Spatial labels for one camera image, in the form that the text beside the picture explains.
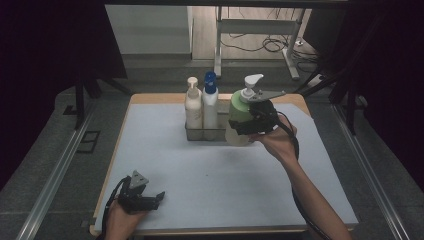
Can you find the aluminium rail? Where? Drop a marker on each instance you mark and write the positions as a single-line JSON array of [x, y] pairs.
[[53, 181], [373, 181]]

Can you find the person's right hand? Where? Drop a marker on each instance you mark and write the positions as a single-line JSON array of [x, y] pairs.
[[280, 143]]

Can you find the dark curtain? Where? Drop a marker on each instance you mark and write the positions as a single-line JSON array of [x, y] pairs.
[[393, 66], [40, 66]]

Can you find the pale blue table mat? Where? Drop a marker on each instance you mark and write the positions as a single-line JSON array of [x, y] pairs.
[[200, 173]]

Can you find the person's left hand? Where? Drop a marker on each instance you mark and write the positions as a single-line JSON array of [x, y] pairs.
[[121, 223]]

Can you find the white metal desk frame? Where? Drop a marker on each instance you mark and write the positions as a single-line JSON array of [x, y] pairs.
[[256, 26]]

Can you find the black overhead beam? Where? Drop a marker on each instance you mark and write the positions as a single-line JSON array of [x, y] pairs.
[[233, 2]]

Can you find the black metal stand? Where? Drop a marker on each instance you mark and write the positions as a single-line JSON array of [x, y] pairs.
[[350, 110], [79, 106]]

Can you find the metal mesh basket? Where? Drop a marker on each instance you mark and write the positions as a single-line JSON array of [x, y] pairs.
[[221, 133]]

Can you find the white bottle with blue cap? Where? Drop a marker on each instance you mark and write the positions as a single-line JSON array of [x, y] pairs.
[[210, 110]]

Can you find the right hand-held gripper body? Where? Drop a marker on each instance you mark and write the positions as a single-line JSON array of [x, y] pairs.
[[265, 115]]

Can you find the white power strip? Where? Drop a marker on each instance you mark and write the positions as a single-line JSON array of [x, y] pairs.
[[299, 42]]

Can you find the white cabinet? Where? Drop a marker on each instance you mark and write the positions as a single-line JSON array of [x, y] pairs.
[[150, 30]]

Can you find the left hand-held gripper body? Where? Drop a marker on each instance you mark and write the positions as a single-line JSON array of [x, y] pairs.
[[133, 200]]

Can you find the green and cream pump bottle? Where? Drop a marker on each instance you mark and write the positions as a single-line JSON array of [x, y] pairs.
[[238, 110]]

